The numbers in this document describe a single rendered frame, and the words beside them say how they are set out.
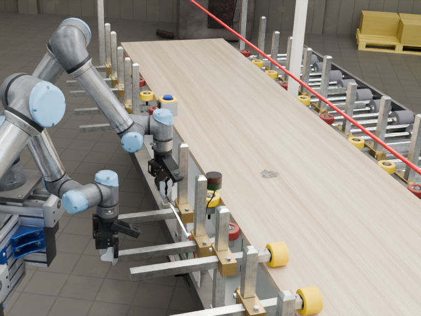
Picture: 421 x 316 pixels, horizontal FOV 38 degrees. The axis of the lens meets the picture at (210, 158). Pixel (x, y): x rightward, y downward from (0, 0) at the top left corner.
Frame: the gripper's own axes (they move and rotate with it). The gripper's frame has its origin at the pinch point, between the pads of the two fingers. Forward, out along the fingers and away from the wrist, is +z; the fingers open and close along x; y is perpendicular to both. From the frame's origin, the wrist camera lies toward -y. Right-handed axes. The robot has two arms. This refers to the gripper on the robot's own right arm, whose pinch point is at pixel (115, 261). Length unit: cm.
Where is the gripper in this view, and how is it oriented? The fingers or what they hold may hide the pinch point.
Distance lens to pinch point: 223.0
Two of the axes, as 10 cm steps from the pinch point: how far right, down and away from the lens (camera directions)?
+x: 2.9, 4.2, -8.6
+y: -9.5, 0.9, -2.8
